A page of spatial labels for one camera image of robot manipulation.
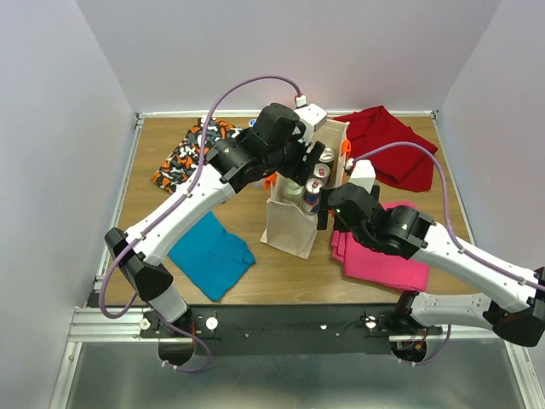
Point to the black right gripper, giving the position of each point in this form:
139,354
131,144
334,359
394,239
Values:
324,206

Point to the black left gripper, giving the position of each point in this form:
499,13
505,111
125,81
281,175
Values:
314,155

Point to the red bull can front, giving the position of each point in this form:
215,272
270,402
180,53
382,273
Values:
311,196

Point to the red bull can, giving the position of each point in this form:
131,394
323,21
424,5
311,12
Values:
322,172
311,196

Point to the green glass bottle front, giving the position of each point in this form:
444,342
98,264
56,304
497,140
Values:
292,192

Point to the beige canvas tote bag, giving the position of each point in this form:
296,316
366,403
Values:
289,228

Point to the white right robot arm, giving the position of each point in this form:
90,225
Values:
509,299

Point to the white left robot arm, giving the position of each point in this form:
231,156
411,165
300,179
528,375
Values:
139,251

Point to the red bull can middle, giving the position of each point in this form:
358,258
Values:
322,172

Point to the magenta folded cloth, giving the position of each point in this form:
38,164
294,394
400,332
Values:
364,264

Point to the dark red cloth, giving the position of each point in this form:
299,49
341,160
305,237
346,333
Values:
404,168

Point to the orange camouflage cloth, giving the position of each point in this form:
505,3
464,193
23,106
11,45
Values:
182,162

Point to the teal folded cloth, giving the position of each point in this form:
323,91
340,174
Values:
213,259

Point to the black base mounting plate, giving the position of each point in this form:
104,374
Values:
229,330

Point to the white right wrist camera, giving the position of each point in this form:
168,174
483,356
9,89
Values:
360,173

